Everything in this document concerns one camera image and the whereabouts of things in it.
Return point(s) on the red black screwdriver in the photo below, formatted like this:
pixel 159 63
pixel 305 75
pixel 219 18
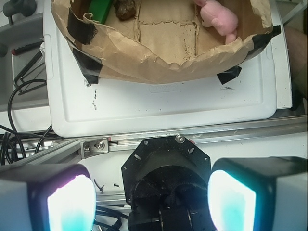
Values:
pixel 26 48

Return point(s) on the pink plush bunny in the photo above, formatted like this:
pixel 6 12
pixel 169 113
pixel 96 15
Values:
pixel 222 19

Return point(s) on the aluminium extrusion rail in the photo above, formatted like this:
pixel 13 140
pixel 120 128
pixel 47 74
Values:
pixel 280 136

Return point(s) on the brown paper bag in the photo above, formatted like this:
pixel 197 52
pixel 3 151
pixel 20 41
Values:
pixel 163 42

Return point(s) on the grey clamp knob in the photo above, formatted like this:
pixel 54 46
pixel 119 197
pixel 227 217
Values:
pixel 25 7

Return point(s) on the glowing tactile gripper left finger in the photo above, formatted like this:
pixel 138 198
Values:
pixel 46 197

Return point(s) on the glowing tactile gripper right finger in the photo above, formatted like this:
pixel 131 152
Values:
pixel 259 194

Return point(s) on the metal corner bracket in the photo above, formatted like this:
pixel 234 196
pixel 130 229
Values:
pixel 93 146

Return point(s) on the green rectangular block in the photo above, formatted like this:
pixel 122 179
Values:
pixel 100 10

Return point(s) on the dark brown rock lump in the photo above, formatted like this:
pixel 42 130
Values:
pixel 125 9

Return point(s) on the black octagonal mounting plate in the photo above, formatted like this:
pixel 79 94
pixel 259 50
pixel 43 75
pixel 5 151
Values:
pixel 167 190

